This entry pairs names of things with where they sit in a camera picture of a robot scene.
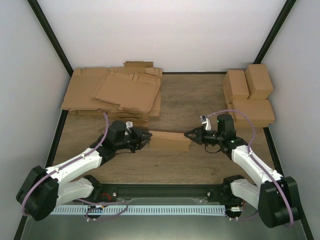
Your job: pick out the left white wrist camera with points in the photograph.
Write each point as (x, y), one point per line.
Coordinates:
(129, 128)

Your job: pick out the folded cardboard box back left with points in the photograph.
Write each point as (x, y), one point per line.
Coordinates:
(235, 85)

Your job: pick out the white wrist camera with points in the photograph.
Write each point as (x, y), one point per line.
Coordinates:
(129, 128)
(205, 122)

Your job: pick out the folded cardboard box back right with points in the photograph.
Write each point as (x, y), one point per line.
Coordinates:
(258, 81)

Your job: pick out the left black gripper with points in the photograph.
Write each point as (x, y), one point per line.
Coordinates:
(139, 137)

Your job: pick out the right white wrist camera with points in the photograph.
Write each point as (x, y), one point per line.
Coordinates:
(205, 122)

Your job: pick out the stack of flat cardboard sheets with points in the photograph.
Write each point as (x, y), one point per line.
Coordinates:
(131, 92)

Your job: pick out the right black frame post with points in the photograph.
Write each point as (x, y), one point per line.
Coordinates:
(280, 20)

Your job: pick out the black frame post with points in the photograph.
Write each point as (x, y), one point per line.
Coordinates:
(280, 20)
(42, 19)

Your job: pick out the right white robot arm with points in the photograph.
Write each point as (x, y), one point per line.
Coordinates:
(275, 197)

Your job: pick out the folded cardboard box front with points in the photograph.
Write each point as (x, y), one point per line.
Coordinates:
(258, 111)

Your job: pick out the black aluminium front rail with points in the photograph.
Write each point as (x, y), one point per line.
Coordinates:
(220, 193)

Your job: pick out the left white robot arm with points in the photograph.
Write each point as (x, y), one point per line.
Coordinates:
(47, 188)

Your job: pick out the light blue slotted cable duct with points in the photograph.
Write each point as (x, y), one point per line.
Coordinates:
(142, 210)

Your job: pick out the left black frame post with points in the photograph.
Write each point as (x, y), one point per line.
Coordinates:
(42, 19)

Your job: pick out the brown cardboard box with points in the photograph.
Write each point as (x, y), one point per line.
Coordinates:
(169, 141)

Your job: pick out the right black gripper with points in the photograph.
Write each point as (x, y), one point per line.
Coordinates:
(199, 138)

